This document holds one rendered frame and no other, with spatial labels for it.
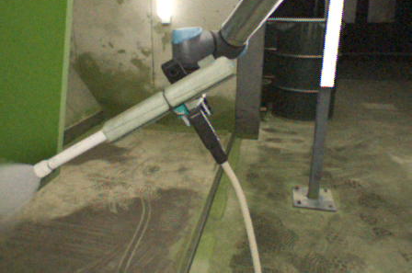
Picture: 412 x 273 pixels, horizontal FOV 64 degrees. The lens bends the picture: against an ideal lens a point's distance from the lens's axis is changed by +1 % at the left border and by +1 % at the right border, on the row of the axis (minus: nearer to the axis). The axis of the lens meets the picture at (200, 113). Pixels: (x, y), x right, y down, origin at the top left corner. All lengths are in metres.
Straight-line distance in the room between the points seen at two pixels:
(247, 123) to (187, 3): 0.99
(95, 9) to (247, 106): 1.37
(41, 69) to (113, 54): 1.72
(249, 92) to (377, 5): 5.28
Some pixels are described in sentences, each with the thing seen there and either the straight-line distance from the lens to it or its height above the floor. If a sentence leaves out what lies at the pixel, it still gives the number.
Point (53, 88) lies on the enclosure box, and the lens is 1.01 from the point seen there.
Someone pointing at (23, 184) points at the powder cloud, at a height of 0.58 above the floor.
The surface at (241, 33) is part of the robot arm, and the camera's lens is 0.95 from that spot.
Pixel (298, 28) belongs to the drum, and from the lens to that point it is 2.90.
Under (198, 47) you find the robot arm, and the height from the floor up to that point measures 0.83.
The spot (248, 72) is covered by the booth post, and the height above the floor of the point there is 0.53.
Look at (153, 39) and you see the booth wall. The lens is 2.56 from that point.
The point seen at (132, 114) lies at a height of 0.72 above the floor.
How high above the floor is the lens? 0.92
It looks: 17 degrees down
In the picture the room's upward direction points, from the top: straight up
